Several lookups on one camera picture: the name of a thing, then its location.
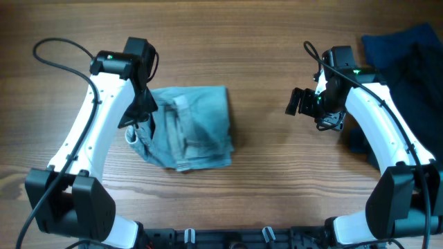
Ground light blue denim shorts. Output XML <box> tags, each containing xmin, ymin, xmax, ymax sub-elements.
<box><xmin>125</xmin><ymin>86</ymin><xmax>234</xmax><ymax>172</ymax></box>

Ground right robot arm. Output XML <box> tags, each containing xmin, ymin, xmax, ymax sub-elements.
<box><xmin>286</xmin><ymin>41</ymin><xmax>442</xmax><ymax>248</ymax></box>

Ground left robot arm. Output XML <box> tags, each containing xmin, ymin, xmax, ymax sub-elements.
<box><xmin>16</xmin><ymin>37</ymin><xmax>159</xmax><ymax>248</ymax></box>

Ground navy blue garment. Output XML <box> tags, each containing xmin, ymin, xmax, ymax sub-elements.
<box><xmin>348</xmin><ymin>23</ymin><xmax>442</xmax><ymax>155</ymax></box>

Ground black left camera cable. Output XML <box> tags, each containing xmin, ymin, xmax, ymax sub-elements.
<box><xmin>15</xmin><ymin>37</ymin><xmax>101</xmax><ymax>249</ymax></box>

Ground black camera cable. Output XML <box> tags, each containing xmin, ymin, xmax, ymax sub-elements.
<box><xmin>15</xmin><ymin>37</ymin><xmax>101</xmax><ymax>249</ymax></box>
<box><xmin>302</xmin><ymin>40</ymin><xmax>432</xmax><ymax>249</ymax></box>

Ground black right camera cable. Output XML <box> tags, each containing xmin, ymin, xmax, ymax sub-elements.
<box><xmin>302</xmin><ymin>40</ymin><xmax>432</xmax><ymax>249</ymax></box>

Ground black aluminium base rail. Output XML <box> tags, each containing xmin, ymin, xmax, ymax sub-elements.
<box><xmin>138</xmin><ymin>226</ymin><xmax>386</xmax><ymax>249</ymax></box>

